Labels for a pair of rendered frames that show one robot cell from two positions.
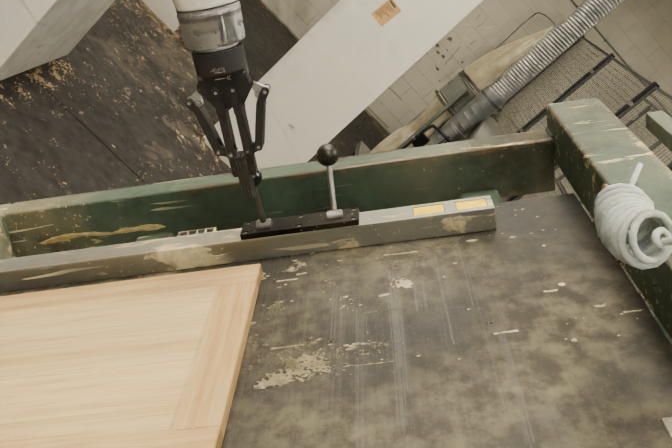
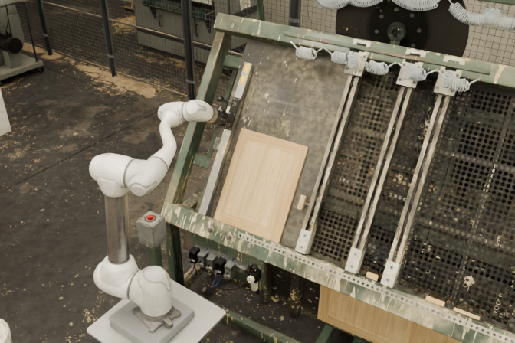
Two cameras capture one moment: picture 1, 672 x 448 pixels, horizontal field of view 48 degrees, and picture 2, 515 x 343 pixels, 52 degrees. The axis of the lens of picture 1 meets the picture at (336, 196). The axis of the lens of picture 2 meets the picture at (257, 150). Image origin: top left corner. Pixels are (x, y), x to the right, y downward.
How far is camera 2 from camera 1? 2.27 m
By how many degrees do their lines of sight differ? 42
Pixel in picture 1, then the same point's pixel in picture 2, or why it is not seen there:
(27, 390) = (267, 186)
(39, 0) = not seen: outside the picture
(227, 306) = (257, 138)
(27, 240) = (178, 198)
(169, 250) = (224, 150)
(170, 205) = (191, 150)
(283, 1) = not seen: outside the picture
